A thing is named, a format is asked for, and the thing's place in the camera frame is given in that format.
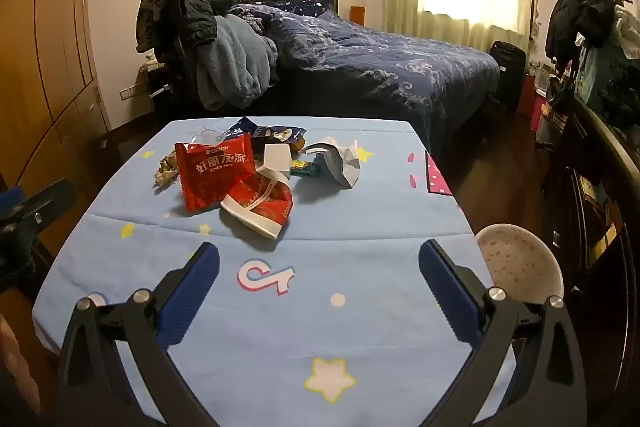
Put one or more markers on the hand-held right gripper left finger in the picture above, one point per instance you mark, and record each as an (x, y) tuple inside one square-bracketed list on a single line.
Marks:
[(192, 287)]

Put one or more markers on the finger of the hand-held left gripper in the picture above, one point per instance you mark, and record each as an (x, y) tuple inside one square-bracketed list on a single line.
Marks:
[(47, 204)]

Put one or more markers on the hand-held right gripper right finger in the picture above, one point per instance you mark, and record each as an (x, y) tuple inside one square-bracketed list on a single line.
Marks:
[(447, 289)]

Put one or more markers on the red and white packet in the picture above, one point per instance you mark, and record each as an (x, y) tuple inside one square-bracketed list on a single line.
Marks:
[(265, 207)]

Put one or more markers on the red snack packet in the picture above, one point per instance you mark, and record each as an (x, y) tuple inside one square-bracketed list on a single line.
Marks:
[(210, 172)]

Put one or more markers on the small white box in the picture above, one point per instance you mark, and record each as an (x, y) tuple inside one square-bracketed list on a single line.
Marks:
[(276, 157)]

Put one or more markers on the white paper bag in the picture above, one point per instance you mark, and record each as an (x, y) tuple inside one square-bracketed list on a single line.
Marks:
[(342, 167)]

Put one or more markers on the blue snack bag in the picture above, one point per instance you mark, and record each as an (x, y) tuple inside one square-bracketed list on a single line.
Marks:
[(262, 132)]

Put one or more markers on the brown patterned wrapper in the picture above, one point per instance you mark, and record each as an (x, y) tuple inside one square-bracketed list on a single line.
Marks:
[(165, 169)]

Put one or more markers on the light blue printed tablecloth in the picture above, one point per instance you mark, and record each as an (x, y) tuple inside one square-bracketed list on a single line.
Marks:
[(320, 267)]

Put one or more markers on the wooden wardrobe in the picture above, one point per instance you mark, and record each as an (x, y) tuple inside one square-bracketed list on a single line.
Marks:
[(45, 57)]

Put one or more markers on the clear plastic wrapper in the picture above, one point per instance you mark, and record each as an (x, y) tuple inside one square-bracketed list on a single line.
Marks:
[(212, 134)]

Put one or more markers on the dark nightstand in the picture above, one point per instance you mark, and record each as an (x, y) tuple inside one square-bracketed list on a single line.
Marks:
[(157, 97)]

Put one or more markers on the green candy tube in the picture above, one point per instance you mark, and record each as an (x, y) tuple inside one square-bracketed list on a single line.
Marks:
[(305, 169)]

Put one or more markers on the dark wooden dresser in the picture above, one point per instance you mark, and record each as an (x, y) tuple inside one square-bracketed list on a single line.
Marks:
[(600, 207)]

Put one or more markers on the black chair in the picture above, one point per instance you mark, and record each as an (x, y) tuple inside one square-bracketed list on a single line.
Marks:
[(175, 67)]

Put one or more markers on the pink bin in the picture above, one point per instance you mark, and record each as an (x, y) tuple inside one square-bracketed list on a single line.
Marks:
[(540, 112)]

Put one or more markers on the red box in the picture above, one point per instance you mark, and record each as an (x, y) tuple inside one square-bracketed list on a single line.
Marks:
[(527, 94)]

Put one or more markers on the black suitcase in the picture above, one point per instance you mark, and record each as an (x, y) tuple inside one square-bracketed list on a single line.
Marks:
[(507, 69)]

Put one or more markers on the light blue fleece blanket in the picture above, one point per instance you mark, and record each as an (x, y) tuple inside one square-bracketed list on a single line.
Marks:
[(230, 62)]

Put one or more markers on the dark puffer jacket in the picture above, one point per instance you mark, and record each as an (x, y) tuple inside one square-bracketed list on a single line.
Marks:
[(200, 27)]

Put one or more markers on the blue patterned quilt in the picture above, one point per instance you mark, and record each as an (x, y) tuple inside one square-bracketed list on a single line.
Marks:
[(375, 57)]

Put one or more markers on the orange box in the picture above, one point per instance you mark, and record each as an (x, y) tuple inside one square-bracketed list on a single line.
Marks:
[(357, 15)]

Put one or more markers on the hanging dark clothes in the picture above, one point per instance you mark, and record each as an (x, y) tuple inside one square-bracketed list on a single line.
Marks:
[(575, 17)]

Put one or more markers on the wall socket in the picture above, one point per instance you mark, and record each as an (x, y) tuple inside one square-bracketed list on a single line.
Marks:
[(127, 94)]

